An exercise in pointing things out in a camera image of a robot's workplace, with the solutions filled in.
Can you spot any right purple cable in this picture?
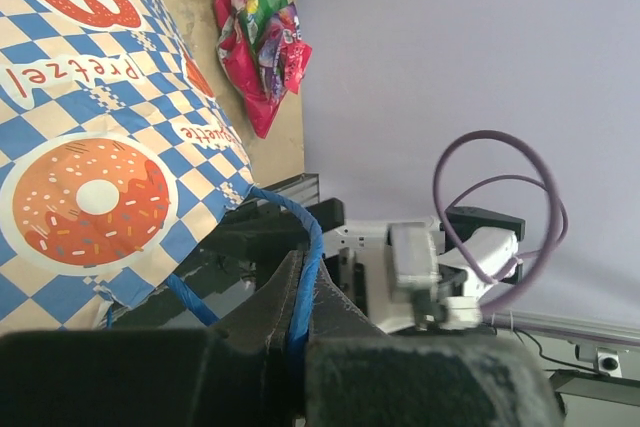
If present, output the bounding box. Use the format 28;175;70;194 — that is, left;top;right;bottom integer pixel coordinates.
432;129;570;308

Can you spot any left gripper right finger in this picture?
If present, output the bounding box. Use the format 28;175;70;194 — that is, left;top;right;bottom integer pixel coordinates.
302;263;565;426

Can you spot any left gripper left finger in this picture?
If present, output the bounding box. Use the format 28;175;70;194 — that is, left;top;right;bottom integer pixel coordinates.
1;251;304;426

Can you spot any blue checkered paper bag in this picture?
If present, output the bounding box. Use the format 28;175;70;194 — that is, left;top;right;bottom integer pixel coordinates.
1;0;283;334

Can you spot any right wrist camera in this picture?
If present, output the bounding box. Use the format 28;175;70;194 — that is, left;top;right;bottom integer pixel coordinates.
386;222;481;331

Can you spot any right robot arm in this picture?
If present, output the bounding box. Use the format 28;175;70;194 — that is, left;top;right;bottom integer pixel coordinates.
324;206;525;334

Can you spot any red Real snack bag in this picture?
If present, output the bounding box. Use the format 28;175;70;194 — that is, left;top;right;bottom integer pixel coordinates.
213;0;278;139

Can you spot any purple Fox's berries candy bag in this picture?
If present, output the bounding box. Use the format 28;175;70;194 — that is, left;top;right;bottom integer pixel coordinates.
257;2;302;105

